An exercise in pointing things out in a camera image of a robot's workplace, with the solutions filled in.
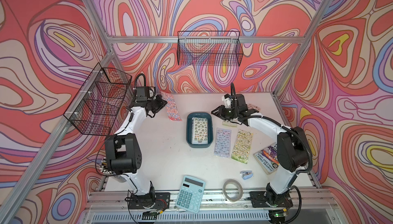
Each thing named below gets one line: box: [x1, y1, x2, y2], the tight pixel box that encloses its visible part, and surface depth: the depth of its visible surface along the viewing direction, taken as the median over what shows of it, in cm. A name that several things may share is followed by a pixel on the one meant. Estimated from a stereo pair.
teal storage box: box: [186, 112, 214, 149], surface depth 98 cm
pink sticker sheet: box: [247, 103, 261, 112], surface depth 113 cm
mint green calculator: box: [175, 174, 206, 214], surface depth 75 cm
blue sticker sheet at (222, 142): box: [213, 127, 232, 159], surface depth 95 cm
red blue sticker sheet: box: [160, 91, 183, 122], surface depth 92 cm
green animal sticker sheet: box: [231, 129, 254, 165], surface depth 93 cm
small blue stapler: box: [239, 170, 254, 181], surface depth 82 cm
